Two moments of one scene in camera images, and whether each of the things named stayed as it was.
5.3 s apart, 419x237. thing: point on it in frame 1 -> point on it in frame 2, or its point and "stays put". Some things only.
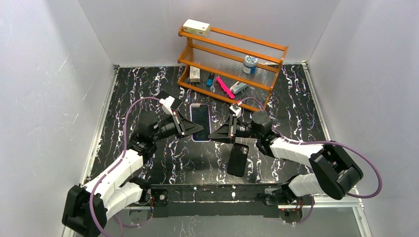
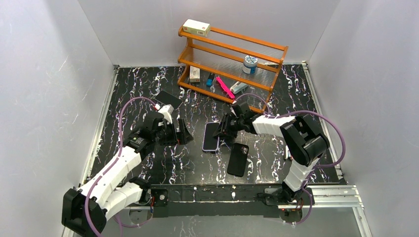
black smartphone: (164, 95) stays put
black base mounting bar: (213, 201) stays put
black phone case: (237, 160) stays put
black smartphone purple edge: (199, 114) -> (210, 142)
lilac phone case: (200, 114) -> (210, 143)
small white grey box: (194, 74) stays put
